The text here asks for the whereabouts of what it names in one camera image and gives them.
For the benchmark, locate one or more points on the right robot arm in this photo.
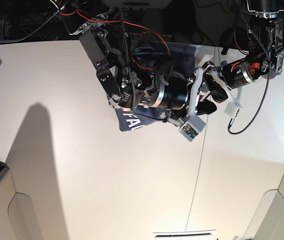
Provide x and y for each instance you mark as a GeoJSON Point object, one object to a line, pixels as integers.
{"type": "Point", "coordinates": [107, 41]}

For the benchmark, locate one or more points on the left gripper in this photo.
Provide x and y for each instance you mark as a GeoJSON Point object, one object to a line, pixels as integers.
{"type": "Point", "coordinates": [235, 75]}

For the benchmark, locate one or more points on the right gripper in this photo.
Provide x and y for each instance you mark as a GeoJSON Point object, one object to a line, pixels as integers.
{"type": "Point", "coordinates": [168, 94]}

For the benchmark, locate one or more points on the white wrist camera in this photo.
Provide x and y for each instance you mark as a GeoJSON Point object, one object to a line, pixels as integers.
{"type": "Point", "coordinates": [192, 127]}
{"type": "Point", "coordinates": [232, 109]}

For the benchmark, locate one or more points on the blue grey t-shirt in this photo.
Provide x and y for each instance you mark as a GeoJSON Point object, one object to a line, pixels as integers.
{"type": "Point", "coordinates": [129, 108]}

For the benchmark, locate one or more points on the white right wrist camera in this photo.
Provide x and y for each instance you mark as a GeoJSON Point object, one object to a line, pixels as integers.
{"type": "Point", "coordinates": [192, 127]}

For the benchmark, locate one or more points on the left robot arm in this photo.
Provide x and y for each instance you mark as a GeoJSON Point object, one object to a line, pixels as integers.
{"type": "Point", "coordinates": [265, 55]}

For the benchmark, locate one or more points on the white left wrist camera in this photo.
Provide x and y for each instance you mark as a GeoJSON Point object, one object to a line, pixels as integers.
{"type": "Point", "coordinates": [232, 109]}

